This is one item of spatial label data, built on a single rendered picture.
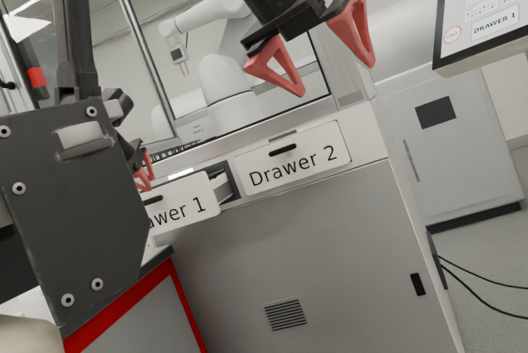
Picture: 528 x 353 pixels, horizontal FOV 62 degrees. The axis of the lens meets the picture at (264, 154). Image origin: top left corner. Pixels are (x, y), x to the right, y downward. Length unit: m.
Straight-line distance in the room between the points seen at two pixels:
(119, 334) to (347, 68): 0.81
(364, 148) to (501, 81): 3.49
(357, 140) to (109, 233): 0.81
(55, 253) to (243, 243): 0.90
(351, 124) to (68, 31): 0.66
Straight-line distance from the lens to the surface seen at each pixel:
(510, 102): 4.56
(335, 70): 1.11
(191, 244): 1.30
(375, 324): 1.26
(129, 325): 1.13
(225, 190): 1.16
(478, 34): 1.00
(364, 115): 1.10
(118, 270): 0.39
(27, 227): 0.37
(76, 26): 0.91
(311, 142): 1.10
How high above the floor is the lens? 0.97
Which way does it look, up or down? 3 degrees down
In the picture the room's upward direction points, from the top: 21 degrees counter-clockwise
